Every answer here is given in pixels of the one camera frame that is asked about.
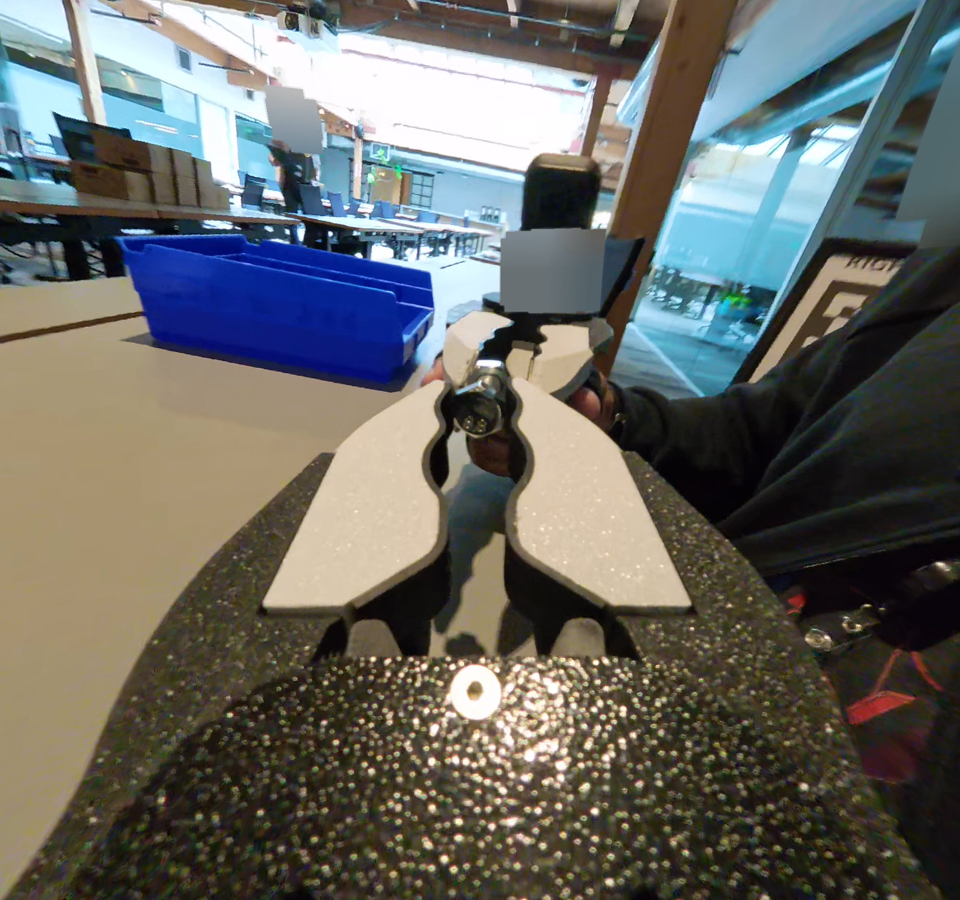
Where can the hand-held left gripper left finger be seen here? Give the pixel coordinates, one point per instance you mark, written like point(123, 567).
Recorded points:
point(360, 510)

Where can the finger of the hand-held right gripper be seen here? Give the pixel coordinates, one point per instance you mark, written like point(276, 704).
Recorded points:
point(570, 356)
point(461, 337)

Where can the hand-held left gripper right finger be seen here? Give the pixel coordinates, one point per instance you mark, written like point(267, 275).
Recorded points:
point(592, 517)

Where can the silver hex nut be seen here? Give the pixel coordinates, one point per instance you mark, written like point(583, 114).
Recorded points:
point(489, 375)

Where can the silver hex bolt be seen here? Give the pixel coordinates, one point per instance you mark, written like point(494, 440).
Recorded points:
point(474, 420)

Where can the person's right forearm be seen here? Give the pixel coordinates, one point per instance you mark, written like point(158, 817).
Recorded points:
point(750, 450)

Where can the person's right hand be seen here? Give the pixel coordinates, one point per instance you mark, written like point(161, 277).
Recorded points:
point(600, 405)

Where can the black mesh office chair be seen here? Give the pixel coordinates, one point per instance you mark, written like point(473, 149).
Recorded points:
point(626, 273)

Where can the row of office desks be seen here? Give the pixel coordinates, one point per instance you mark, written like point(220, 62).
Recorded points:
point(397, 228)

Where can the blue plastic bin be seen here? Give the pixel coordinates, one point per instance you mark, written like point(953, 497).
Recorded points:
point(285, 315)

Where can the row of office chairs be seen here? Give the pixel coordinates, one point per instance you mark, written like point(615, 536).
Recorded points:
point(337, 202)

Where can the black framed marker board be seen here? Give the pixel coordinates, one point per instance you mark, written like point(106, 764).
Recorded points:
point(810, 315)

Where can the ceiling projector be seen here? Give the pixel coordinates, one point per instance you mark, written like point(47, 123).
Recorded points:
point(304, 22)

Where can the black bag with red trim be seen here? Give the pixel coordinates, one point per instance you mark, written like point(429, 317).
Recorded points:
point(885, 675)

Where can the wooden desk with black legs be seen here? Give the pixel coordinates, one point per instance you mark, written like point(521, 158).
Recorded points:
point(150, 211)

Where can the stack of cardboard boxes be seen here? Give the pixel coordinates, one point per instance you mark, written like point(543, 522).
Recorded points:
point(150, 168)

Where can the wooden support post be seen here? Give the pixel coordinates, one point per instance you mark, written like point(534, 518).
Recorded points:
point(596, 116)
point(675, 127)

